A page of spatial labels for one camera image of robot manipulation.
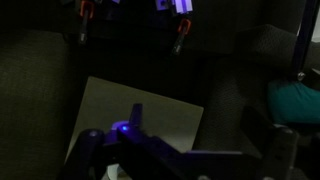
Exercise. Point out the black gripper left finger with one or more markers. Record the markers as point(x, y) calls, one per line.
point(136, 115)

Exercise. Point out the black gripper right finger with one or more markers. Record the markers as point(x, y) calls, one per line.
point(258, 130)

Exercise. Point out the blue throw pillow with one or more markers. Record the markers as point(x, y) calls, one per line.
point(293, 103)

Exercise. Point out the orange black clamp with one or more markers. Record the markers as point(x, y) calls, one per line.
point(181, 33)
point(85, 20)

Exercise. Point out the black stand pole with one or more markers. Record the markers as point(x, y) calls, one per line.
point(304, 36)

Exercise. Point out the dark patterned fabric sofa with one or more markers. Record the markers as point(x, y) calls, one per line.
point(33, 100)

